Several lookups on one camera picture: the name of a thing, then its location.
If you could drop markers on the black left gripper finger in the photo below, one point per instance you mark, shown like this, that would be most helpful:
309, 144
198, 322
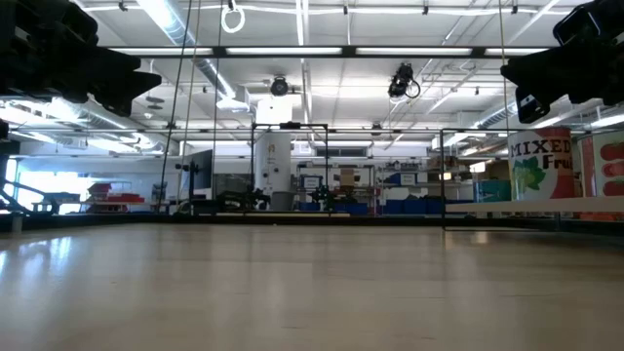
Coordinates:
121, 105
124, 78

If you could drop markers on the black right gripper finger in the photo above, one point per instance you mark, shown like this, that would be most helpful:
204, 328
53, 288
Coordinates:
530, 106
541, 73

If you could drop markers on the mixed fruit can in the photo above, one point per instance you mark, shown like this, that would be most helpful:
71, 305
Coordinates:
541, 166

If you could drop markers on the black background robot arm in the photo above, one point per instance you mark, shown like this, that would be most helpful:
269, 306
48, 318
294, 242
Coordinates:
244, 200
325, 197

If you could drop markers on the red storage bins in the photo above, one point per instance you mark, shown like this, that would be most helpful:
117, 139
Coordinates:
122, 198

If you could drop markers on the black monitor on stand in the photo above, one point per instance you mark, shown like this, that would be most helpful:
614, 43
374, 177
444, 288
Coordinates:
201, 168

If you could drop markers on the blue storage bins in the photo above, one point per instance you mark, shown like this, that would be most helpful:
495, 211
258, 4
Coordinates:
414, 207
352, 208

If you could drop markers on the round black ceiling fixture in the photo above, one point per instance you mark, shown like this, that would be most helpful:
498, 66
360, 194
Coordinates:
279, 87

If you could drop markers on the white cylindrical tank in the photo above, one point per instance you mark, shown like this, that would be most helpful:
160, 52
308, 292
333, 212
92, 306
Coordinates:
273, 161

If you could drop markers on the grey waste bin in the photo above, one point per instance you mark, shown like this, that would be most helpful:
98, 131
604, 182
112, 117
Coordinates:
282, 201

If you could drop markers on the cardboard box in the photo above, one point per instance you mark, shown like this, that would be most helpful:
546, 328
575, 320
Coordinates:
347, 177

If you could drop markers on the silver ventilation duct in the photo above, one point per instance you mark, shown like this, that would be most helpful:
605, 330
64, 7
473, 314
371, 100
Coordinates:
170, 24

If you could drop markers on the black table frame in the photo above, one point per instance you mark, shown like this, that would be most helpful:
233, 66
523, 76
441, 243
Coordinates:
170, 220

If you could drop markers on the black overhead camera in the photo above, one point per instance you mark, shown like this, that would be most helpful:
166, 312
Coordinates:
401, 80

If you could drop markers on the black overhead frame bar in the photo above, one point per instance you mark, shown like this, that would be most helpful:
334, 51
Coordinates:
348, 51

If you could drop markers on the black background metal frame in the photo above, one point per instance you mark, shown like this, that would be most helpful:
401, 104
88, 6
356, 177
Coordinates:
312, 126

